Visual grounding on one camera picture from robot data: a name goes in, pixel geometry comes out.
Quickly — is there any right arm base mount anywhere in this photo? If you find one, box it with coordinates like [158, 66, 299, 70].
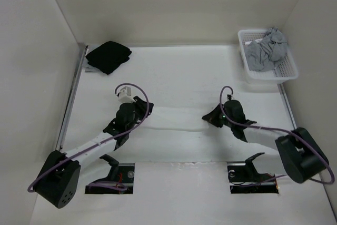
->
[227, 152, 279, 194]

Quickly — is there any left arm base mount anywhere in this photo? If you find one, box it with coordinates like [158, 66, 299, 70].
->
[85, 154, 135, 194]

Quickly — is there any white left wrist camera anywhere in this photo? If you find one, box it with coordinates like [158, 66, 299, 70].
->
[117, 86, 134, 104]

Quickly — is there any white plastic basket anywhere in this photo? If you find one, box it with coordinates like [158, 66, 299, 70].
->
[237, 27, 299, 84]

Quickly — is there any white tank top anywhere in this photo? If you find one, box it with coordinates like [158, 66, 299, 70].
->
[141, 107, 209, 132]

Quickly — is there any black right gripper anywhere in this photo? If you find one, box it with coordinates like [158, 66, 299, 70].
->
[202, 103, 234, 128]

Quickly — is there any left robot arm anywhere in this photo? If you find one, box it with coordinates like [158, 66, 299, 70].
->
[28, 96, 154, 209]

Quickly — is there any folded black tank top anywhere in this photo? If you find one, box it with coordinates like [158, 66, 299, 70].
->
[86, 41, 132, 75]

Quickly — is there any grey tank top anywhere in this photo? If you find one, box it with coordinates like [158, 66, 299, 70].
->
[244, 27, 288, 72]

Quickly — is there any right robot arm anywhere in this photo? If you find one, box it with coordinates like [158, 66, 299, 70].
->
[202, 100, 335, 184]

